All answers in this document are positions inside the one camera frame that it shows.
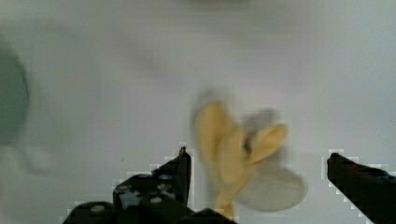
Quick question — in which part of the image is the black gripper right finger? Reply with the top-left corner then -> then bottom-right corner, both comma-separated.
327,153 -> 396,224

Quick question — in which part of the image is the green mug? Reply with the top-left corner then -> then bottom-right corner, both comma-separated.
0,48 -> 29,145

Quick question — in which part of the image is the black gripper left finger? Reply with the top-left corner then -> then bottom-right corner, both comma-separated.
62,147 -> 236,224

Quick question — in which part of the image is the peeled toy banana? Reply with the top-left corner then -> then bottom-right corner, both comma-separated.
193,100 -> 308,218

